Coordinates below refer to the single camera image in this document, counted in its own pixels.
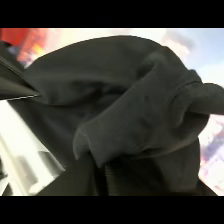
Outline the black garment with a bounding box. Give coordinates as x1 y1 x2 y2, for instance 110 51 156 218
0 34 224 197

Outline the silver frame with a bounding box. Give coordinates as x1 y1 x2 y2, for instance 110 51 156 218
0 99 67 197

